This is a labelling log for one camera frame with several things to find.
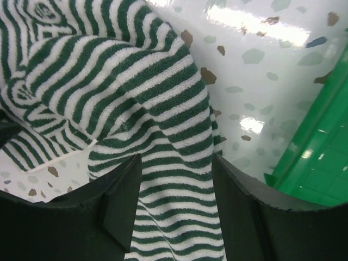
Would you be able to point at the green white striped towel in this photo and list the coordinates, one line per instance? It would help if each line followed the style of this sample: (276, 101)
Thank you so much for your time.
(113, 78)

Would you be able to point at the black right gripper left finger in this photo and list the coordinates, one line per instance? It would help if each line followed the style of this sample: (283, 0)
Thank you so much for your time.
(93, 222)

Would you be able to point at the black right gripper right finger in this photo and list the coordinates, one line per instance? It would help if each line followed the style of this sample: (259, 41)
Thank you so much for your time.
(261, 223)

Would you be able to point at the green plastic tray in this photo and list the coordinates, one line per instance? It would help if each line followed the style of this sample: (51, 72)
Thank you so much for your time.
(314, 165)

